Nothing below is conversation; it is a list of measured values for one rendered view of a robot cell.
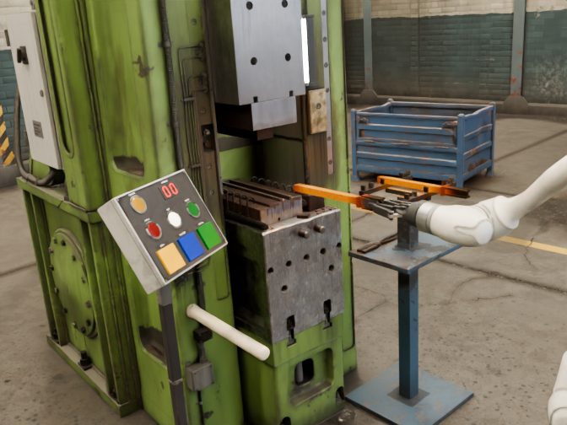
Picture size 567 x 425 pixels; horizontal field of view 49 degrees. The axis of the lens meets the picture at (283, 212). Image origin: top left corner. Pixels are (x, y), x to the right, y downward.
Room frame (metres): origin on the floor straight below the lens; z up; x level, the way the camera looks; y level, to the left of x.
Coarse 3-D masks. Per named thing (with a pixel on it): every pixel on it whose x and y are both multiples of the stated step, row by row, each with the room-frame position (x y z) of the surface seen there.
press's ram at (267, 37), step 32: (224, 0) 2.16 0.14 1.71; (256, 0) 2.20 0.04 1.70; (288, 0) 2.29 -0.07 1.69; (224, 32) 2.18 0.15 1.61; (256, 32) 2.20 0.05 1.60; (288, 32) 2.28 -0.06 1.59; (224, 64) 2.19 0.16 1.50; (256, 64) 2.19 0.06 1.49; (288, 64) 2.28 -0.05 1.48; (224, 96) 2.20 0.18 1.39; (256, 96) 2.19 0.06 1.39; (288, 96) 2.27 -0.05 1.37
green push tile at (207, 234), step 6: (210, 222) 1.89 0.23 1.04; (198, 228) 1.83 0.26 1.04; (204, 228) 1.85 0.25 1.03; (210, 228) 1.87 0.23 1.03; (198, 234) 1.82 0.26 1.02; (204, 234) 1.83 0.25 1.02; (210, 234) 1.85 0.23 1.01; (216, 234) 1.87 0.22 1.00; (204, 240) 1.82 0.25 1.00; (210, 240) 1.83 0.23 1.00; (216, 240) 1.85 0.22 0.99; (210, 246) 1.82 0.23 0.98
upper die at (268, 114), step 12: (216, 108) 2.35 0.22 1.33; (228, 108) 2.28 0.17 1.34; (240, 108) 2.22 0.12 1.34; (252, 108) 2.17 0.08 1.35; (264, 108) 2.20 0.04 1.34; (276, 108) 2.24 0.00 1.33; (288, 108) 2.27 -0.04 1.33; (216, 120) 2.35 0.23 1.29; (228, 120) 2.29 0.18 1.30; (240, 120) 2.23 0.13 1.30; (252, 120) 2.17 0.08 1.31; (264, 120) 2.20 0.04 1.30; (276, 120) 2.23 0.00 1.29; (288, 120) 2.27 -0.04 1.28
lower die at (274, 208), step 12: (240, 180) 2.57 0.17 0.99; (240, 192) 2.39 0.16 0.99; (252, 192) 2.37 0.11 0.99; (276, 192) 2.32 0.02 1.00; (288, 192) 2.34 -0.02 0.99; (228, 204) 2.33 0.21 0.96; (252, 204) 2.25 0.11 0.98; (264, 204) 2.22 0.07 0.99; (276, 204) 2.22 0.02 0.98; (288, 204) 2.25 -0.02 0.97; (300, 204) 2.29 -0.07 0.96; (252, 216) 2.21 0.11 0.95; (264, 216) 2.18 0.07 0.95; (276, 216) 2.21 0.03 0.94; (288, 216) 2.25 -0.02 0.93
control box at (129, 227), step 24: (144, 192) 1.76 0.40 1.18; (168, 192) 1.84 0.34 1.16; (192, 192) 1.92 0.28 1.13; (120, 216) 1.66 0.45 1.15; (144, 216) 1.71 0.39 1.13; (168, 216) 1.77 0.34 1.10; (192, 216) 1.85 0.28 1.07; (120, 240) 1.66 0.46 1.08; (144, 240) 1.65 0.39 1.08; (168, 240) 1.71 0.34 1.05; (144, 264) 1.63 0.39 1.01; (192, 264) 1.73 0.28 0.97; (144, 288) 1.63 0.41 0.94
